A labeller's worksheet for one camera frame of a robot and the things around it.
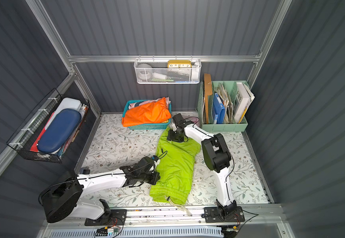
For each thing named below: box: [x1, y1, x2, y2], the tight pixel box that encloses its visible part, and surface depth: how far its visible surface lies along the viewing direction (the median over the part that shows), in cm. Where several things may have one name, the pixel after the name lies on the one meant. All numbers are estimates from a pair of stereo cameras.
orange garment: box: [121, 96, 172, 127], surface depth 104 cm
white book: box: [233, 81, 256, 124], surface depth 101 cm
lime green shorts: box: [149, 126, 202, 205], surface depth 86 cm
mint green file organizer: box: [197, 80, 248, 132], surface depth 104 cm
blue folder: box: [212, 92, 226, 124], surface depth 101 cm
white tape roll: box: [136, 63, 153, 80], surface depth 88 cm
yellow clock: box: [167, 59, 192, 68], surface depth 90 cm
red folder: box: [29, 112, 55, 153], surface depth 66 cm
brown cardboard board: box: [203, 73, 213, 125], surface depth 95 cm
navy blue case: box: [37, 108, 82, 153], surface depth 69 cm
